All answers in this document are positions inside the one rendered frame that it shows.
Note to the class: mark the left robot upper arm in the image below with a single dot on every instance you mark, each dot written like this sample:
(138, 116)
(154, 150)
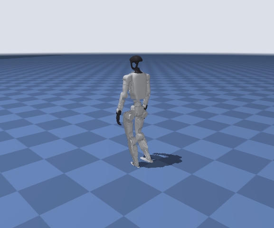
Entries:
(126, 80)

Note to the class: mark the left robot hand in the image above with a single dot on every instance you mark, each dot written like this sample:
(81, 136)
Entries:
(118, 117)

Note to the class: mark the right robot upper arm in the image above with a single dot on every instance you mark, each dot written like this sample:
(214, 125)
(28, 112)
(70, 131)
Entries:
(148, 84)

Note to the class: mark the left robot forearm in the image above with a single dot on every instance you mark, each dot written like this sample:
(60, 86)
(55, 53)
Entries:
(121, 103)

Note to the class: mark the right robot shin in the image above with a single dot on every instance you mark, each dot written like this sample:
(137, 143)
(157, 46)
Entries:
(144, 147)

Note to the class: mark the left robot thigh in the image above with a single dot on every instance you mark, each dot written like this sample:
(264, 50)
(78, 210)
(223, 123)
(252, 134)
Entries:
(128, 116)

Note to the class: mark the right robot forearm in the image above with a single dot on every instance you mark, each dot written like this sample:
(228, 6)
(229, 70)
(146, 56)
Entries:
(145, 101)

